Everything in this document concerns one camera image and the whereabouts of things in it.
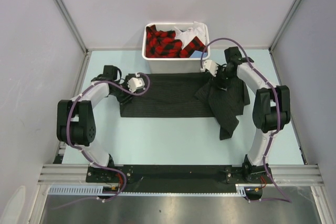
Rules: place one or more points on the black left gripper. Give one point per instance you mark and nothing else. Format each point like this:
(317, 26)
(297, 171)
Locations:
(126, 98)

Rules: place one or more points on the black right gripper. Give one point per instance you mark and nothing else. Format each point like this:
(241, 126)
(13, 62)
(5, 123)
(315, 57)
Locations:
(217, 80)

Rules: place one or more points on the dark pinstriped long sleeve shirt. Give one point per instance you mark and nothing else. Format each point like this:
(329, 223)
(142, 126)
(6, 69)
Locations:
(190, 95)

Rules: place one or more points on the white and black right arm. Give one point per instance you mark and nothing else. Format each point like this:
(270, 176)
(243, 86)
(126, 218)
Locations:
(271, 110)

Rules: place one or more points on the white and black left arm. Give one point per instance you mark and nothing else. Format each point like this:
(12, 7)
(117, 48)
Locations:
(75, 118)

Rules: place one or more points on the light blue shirt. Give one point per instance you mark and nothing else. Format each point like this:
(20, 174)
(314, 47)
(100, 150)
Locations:
(199, 55)

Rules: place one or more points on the white plastic bin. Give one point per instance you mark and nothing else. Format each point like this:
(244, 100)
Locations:
(175, 65)

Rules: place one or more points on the white shirt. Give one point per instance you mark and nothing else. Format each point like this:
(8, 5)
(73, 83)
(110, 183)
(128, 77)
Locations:
(197, 30)

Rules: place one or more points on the red black plaid shirt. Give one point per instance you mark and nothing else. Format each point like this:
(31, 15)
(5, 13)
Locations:
(162, 44)

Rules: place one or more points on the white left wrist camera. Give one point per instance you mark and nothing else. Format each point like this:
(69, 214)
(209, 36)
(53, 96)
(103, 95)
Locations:
(135, 83)

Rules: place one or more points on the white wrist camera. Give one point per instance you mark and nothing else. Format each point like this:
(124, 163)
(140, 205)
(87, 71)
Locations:
(135, 83)
(210, 66)

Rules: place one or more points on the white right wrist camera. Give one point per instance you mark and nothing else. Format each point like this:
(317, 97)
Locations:
(210, 66)

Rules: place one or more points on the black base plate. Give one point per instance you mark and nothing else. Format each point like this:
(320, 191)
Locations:
(222, 173)

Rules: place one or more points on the aluminium frame rail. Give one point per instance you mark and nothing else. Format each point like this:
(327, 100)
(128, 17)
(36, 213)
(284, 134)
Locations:
(283, 175)

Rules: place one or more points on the white slotted cable duct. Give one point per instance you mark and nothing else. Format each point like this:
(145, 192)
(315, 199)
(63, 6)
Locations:
(98, 191)

